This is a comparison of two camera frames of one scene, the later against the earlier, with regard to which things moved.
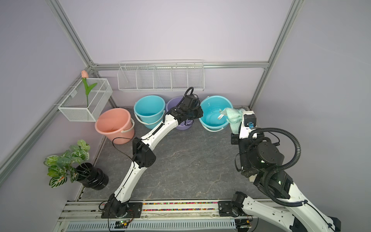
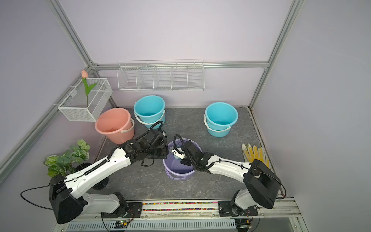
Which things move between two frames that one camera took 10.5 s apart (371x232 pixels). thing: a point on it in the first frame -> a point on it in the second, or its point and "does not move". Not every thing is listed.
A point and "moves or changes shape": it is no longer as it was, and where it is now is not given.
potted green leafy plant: (71, 163) does not move
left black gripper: (200, 110) -> (164, 152)
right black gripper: (238, 141) -> (183, 162)
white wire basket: (86, 101) does not move
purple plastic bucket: (174, 102) -> (174, 168)
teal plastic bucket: (210, 107) moves or changes shape
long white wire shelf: (183, 75) does not move
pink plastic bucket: (116, 124) does not move
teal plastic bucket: (149, 109) does not move
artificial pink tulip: (84, 75) does not move
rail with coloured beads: (93, 209) does not move
